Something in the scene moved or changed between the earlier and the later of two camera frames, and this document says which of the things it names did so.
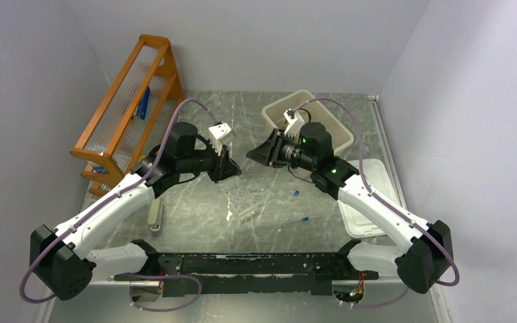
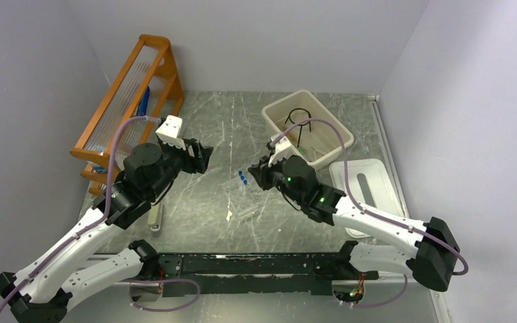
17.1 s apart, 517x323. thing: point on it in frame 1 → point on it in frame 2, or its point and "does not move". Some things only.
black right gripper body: [275, 158] → [270, 175]
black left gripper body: [215, 171] → [191, 163]
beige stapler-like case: [154, 219] does not move
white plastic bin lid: [357, 222] does not move
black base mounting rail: [254, 274] does not move
